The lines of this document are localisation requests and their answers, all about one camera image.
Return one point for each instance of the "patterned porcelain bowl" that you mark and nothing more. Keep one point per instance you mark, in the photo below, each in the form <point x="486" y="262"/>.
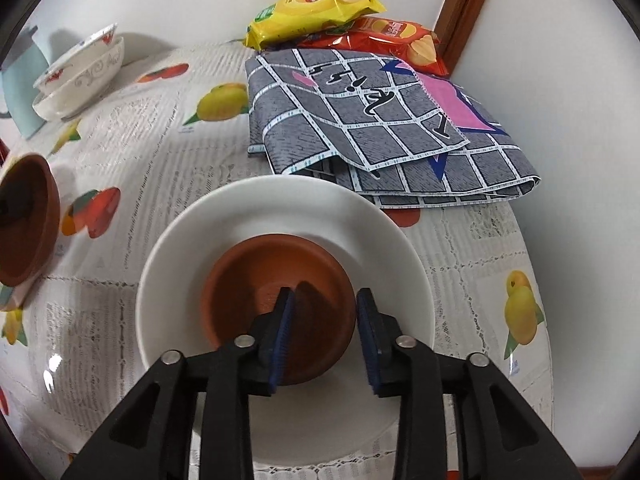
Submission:
<point x="75" y="67"/>

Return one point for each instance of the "light blue thermos jug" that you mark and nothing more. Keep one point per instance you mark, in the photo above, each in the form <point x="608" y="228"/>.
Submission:
<point x="25" y="90"/>

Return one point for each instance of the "small brown bowl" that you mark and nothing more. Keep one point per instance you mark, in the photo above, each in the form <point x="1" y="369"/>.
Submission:
<point x="35" y="245"/>
<point x="280" y="265"/>

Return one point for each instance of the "fruit print tablecloth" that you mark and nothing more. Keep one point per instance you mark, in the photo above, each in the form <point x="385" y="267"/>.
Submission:
<point x="150" y="160"/>

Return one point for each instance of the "small white porcelain bowl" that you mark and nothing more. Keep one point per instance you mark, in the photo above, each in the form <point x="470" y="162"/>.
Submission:
<point x="390" y="240"/>

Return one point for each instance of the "yellow chip bag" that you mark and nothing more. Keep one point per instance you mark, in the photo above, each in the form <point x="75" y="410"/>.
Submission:
<point x="310" y="10"/>

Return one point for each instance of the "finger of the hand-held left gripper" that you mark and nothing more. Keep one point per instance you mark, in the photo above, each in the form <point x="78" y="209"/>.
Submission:
<point x="282" y="340"/>
<point x="10" y="210"/>
<point x="367" y="345"/>

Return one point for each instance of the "red chip bag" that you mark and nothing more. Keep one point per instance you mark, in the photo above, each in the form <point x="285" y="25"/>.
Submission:
<point x="400" y="35"/>

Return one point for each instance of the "large white porcelain bowl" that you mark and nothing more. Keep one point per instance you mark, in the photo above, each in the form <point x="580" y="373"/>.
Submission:
<point x="85" y="97"/>

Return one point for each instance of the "brown wooden door frame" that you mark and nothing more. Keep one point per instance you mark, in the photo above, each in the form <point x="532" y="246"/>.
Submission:
<point x="470" y="10"/>

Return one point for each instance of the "grey checked folded cloth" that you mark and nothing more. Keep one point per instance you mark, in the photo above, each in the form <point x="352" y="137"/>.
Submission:
<point x="350" y="110"/>

